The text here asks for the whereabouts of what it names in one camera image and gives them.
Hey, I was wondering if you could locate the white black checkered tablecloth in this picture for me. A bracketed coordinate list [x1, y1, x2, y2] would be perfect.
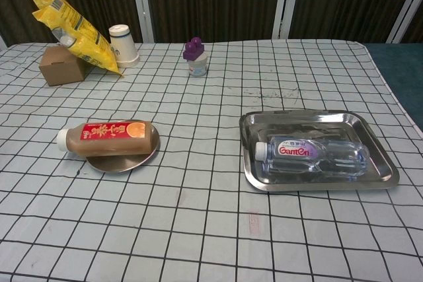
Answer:
[0, 39, 423, 282]

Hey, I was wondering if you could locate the small white jar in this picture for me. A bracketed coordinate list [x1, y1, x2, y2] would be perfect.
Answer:
[187, 51, 208, 77]

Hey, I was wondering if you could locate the clear plastic water bottle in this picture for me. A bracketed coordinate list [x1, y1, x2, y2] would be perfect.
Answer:
[254, 139, 370, 182]

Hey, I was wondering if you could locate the brown drink bottle red label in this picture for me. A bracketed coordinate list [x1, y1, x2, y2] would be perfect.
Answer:
[56, 122, 153, 158]

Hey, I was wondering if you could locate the purple toy block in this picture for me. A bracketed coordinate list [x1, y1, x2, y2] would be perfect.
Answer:
[182, 36, 206, 61]

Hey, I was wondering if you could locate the rectangular steel tray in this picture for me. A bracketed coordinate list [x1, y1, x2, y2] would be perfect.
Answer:
[238, 109, 401, 194]

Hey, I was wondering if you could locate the small brown cardboard box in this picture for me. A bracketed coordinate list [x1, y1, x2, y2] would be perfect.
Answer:
[38, 46, 94, 87]

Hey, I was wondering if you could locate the white paper cup stack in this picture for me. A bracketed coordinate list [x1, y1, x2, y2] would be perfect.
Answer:
[108, 24, 140, 67]

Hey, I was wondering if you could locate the round steel plate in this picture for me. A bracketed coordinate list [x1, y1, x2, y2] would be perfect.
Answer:
[85, 120, 161, 174]

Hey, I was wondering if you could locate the yellow snack bag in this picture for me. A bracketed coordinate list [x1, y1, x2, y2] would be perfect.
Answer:
[30, 0, 125, 78]

